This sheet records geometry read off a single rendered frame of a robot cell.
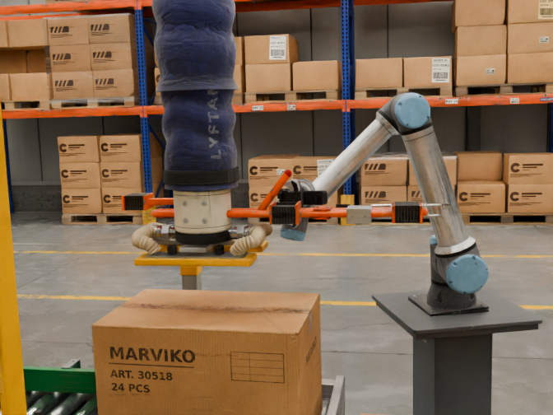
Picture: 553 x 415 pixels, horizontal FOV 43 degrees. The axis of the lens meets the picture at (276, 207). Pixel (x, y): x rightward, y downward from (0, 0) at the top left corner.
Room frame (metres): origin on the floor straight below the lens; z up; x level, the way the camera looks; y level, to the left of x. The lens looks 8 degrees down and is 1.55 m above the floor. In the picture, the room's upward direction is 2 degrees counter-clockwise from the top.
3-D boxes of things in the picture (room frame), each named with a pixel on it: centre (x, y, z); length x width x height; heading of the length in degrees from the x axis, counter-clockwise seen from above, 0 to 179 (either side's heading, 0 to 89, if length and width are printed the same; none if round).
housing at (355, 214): (1.99, -0.24, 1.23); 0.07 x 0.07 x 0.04; 81
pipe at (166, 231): (2.07, 0.22, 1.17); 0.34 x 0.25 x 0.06; 81
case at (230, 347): (2.06, 0.20, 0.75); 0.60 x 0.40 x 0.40; 78
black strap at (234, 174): (2.07, 0.22, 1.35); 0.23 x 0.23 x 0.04
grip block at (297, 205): (2.03, -0.03, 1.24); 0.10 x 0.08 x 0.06; 171
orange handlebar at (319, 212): (2.16, 0.01, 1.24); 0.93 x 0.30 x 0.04; 81
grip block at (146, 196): (2.38, 0.47, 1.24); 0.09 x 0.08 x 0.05; 171
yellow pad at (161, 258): (1.98, 0.24, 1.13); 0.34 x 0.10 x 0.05; 81
